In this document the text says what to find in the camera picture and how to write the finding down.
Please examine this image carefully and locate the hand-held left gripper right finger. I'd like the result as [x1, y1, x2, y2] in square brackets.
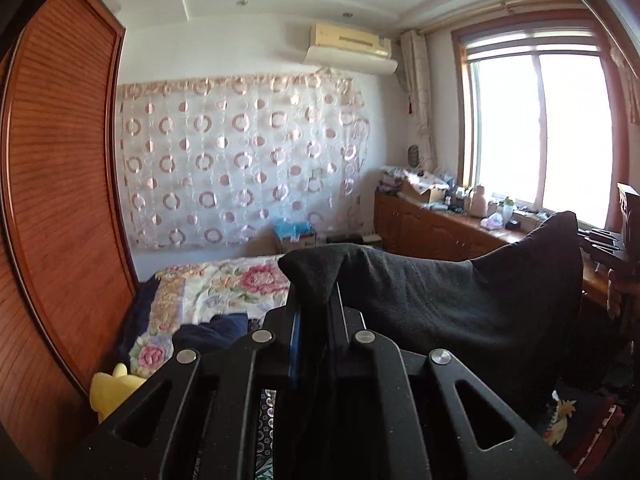
[301, 281, 576, 480]

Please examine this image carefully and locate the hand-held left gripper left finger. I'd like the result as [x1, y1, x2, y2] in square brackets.
[55, 305, 302, 480]

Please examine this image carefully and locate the black printed t-shirt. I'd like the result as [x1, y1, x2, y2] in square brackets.
[277, 211, 588, 413]

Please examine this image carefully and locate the person's right hand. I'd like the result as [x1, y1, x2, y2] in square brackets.
[606, 267, 627, 322]

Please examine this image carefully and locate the navy cloth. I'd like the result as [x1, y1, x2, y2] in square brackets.
[177, 313, 249, 356]

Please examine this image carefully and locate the floral quilt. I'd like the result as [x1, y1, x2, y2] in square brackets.
[127, 255, 293, 378]

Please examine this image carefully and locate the blue tissue box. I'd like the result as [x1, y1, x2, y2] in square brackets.
[272, 220, 316, 253]

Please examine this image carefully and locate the wooden framed window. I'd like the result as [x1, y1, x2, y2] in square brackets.
[452, 7, 640, 233]

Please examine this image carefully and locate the long wooden cabinet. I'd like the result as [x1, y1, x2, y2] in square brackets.
[374, 192, 616, 306]

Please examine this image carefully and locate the dark floral cushion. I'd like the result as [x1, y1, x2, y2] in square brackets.
[544, 389, 627, 467]

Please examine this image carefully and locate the open cardboard box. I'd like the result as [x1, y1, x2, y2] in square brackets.
[402, 172, 448, 203]

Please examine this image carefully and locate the yellow plush toy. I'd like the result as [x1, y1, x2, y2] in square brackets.
[90, 362, 149, 423]

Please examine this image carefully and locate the circle-print sheer curtain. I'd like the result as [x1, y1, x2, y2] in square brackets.
[116, 74, 371, 251]

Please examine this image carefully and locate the patterned window curtain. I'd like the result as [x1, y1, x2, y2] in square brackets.
[400, 30, 436, 173]

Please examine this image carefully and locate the wooden slatted wardrobe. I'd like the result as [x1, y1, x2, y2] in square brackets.
[0, 0, 139, 480]

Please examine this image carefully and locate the wall air conditioner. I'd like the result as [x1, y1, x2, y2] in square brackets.
[302, 22, 399, 76]

